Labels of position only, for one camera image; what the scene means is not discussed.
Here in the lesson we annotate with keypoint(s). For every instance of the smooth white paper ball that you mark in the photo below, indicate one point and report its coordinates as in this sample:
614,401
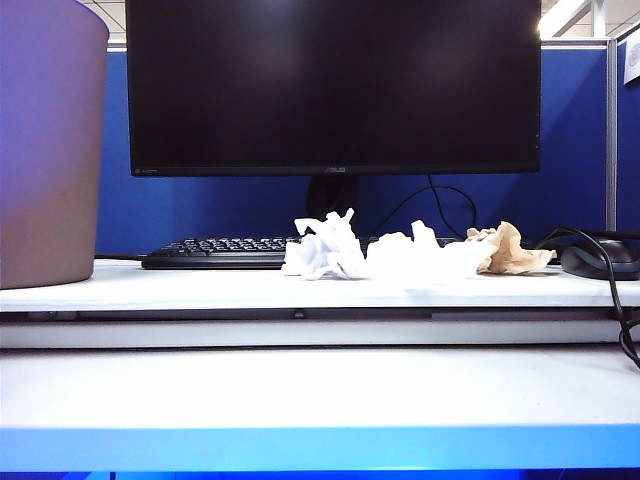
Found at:
420,257

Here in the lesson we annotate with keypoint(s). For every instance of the brown paper ball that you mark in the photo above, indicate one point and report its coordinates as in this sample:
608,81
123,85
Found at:
510,252

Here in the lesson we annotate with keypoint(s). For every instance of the black monitor stand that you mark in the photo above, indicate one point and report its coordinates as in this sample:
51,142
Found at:
325,195

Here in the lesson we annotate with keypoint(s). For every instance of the black computer keyboard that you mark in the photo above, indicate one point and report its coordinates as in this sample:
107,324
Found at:
220,252

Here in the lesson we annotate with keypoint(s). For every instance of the black computer monitor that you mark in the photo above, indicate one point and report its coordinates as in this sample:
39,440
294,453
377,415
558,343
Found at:
330,85

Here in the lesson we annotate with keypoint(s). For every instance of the black computer mouse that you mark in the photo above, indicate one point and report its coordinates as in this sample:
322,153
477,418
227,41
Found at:
607,262

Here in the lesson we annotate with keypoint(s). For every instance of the narrow blue partition panel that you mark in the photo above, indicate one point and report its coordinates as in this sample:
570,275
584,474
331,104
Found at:
629,150

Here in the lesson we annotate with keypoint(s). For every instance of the ceiling light panel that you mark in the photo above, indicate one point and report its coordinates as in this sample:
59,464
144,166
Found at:
560,15

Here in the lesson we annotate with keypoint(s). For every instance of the white paper notice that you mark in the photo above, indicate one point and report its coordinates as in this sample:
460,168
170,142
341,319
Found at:
633,60

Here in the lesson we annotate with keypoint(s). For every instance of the grey partition post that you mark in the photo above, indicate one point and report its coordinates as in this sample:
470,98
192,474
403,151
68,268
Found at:
611,140

